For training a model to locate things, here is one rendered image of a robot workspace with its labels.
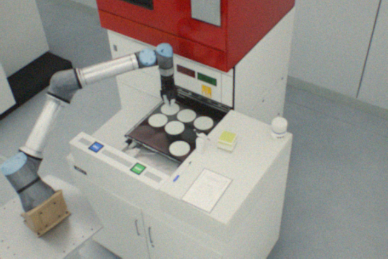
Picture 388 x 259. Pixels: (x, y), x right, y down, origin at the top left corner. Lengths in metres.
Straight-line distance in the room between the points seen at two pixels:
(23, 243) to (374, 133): 2.67
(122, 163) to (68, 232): 0.38
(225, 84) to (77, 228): 0.98
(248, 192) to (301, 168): 1.46
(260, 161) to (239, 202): 0.26
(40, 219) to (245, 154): 0.95
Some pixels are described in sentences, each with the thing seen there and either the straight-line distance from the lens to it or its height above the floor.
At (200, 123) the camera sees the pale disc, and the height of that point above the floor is 0.90.
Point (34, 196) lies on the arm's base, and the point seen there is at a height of 1.02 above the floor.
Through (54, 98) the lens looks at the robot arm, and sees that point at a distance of 2.27.
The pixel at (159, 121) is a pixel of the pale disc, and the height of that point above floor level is 0.90.
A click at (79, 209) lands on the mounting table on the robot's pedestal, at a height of 0.82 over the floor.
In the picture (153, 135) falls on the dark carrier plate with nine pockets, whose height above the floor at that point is 0.90.
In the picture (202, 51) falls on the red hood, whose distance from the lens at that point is 2.30.
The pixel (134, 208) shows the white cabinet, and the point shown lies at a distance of 2.40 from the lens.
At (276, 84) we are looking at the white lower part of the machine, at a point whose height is 0.77.
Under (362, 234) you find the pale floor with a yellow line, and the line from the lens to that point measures 3.27.
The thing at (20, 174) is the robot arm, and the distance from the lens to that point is 2.17.
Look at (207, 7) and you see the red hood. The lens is 2.15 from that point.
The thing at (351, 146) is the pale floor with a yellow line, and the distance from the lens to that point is 3.76.
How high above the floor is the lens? 2.60
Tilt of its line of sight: 42 degrees down
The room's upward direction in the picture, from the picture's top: 3 degrees counter-clockwise
